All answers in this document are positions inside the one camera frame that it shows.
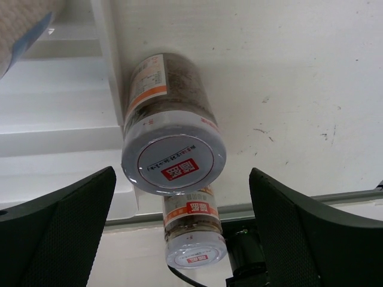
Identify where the blue-label bead jar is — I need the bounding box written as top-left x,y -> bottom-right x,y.
1,0 -> 65,77

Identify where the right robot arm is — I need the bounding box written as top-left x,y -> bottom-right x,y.
1,167 -> 382,286

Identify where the spice jar red label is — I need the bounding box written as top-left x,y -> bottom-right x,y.
121,53 -> 227,196
162,186 -> 227,269

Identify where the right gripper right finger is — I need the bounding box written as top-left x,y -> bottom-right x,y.
249,168 -> 382,286

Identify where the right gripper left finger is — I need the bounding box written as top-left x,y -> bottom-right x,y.
1,167 -> 116,286

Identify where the white divided tray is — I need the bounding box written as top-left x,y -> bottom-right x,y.
1,1 -> 138,220

